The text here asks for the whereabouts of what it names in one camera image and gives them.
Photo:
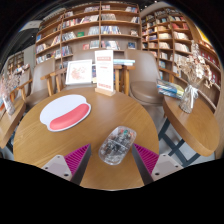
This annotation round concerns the colourful book stack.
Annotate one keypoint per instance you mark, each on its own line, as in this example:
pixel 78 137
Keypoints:
pixel 170 89

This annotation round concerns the white framed pink picture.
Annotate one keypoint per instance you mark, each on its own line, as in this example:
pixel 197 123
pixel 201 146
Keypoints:
pixel 79 72

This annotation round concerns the small glass vase dried flowers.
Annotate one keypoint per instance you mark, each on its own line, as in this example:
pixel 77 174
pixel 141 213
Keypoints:
pixel 9 103

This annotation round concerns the white red sign wooden base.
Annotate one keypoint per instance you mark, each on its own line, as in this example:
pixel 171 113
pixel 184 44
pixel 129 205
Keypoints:
pixel 104 71

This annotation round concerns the small distant wooden bookshelf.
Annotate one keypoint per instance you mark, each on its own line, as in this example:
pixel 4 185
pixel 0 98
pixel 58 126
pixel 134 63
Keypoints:
pixel 16 61

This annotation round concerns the brown padded wooden armchair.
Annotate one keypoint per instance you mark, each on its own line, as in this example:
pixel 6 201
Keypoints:
pixel 83 55
pixel 38 83
pixel 145 80

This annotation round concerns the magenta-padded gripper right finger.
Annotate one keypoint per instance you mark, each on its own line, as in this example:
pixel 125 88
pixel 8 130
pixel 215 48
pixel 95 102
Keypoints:
pixel 146 159

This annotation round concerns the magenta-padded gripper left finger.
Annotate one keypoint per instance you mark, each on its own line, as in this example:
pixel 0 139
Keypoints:
pixel 77 159

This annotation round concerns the curved wooden bookshelf unit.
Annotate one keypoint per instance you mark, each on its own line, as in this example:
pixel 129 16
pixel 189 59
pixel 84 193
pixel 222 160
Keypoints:
pixel 176 36

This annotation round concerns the transparent computer mouse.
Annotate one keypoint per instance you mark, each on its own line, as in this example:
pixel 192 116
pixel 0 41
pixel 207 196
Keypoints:
pixel 116 145

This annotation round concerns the oval wooden side table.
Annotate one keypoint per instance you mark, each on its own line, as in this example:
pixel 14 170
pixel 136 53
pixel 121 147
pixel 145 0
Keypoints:
pixel 10 123
pixel 193 126

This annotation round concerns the tall glass vase dried flowers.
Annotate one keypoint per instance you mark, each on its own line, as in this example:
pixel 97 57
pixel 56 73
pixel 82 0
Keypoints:
pixel 189 98

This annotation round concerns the wide wooden bookshelf unit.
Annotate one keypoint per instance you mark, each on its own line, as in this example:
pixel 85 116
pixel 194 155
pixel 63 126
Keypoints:
pixel 90 30

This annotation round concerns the pale blue book stack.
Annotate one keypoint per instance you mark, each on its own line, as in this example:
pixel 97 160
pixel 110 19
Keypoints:
pixel 124 62

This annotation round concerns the white mouse pad red rest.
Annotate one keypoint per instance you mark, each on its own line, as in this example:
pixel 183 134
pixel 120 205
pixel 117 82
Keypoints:
pixel 61 108

